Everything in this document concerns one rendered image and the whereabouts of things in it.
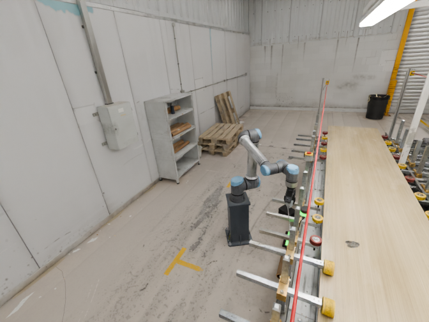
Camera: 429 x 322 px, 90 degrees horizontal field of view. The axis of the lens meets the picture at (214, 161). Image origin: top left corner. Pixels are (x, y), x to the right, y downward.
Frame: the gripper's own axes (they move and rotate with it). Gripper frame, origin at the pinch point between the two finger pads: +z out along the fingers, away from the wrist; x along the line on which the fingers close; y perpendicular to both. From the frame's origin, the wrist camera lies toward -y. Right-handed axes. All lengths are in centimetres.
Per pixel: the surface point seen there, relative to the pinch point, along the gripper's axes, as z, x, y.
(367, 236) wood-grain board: 7, -55, -5
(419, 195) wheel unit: 6, -101, 64
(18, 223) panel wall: 25, 255, -91
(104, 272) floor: 97, 186, -65
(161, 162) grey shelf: 55, 245, 126
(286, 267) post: -13, -8, -69
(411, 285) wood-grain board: 7, -73, -38
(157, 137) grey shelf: 4, 244, 126
